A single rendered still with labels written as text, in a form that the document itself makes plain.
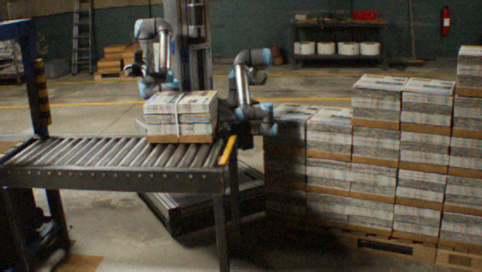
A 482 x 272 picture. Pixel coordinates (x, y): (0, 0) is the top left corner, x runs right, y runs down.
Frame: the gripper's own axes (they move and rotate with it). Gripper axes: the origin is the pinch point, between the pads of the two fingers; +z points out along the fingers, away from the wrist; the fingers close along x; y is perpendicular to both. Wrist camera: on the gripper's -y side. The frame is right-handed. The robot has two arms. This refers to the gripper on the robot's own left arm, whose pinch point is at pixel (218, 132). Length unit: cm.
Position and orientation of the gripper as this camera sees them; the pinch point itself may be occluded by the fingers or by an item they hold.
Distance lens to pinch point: 287.3
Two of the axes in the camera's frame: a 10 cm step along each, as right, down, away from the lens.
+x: -1.2, 3.2, -9.4
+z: -9.9, 0.1, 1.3
